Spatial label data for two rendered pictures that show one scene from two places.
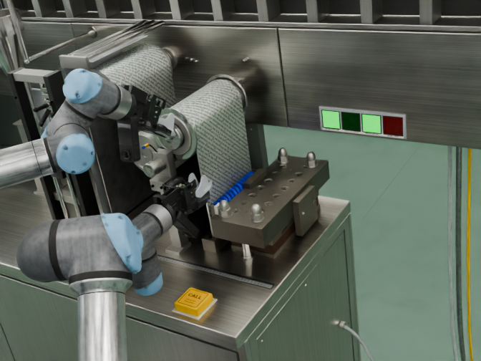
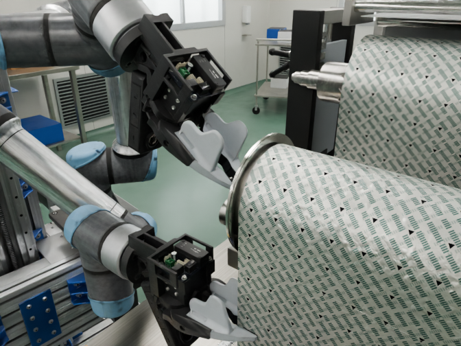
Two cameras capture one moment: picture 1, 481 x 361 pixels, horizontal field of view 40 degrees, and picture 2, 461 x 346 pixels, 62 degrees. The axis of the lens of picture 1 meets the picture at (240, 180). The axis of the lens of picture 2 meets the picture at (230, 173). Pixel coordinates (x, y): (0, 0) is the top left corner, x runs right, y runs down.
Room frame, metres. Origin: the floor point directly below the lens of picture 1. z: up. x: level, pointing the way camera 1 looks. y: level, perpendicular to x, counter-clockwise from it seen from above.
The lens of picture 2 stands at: (1.59, -0.25, 1.47)
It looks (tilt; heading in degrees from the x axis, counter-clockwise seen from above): 25 degrees down; 92
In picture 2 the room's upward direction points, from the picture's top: straight up
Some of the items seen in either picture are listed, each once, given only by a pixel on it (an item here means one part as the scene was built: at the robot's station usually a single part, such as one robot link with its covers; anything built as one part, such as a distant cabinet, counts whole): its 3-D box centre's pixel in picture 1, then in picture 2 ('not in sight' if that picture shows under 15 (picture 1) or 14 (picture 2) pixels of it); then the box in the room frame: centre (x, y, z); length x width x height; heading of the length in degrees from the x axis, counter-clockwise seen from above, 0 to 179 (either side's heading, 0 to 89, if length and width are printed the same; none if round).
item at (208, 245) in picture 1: (235, 220); not in sight; (1.68, 0.03, 0.92); 0.28 x 0.04 x 0.04; 144
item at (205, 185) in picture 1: (204, 184); (219, 315); (1.56, 0.10, 1.11); 0.09 x 0.03 x 0.06; 143
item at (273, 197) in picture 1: (273, 197); not in sight; (1.64, -0.09, 1.00); 0.40 x 0.16 x 0.06; 144
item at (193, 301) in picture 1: (194, 301); not in sight; (1.33, 0.16, 0.91); 0.07 x 0.07 x 0.02; 54
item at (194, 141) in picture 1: (173, 134); (265, 194); (1.62, 0.15, 1.25); 0.15 x 0.01 x 0.15; 54
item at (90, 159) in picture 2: not in sight; (90, 166); (1.12, 0.80, 0.98); 0.13 x 0.12 x 0.14; 16
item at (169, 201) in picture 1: (175, 201); (168, 270); (1.49, 0.17, 1.12); 0.12 x 0.08 x 0.09; 144
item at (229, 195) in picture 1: (236, 190); not in sight; (1.67, 0.02, 1.03); 0.21 x 0.04 x 0.03; 144
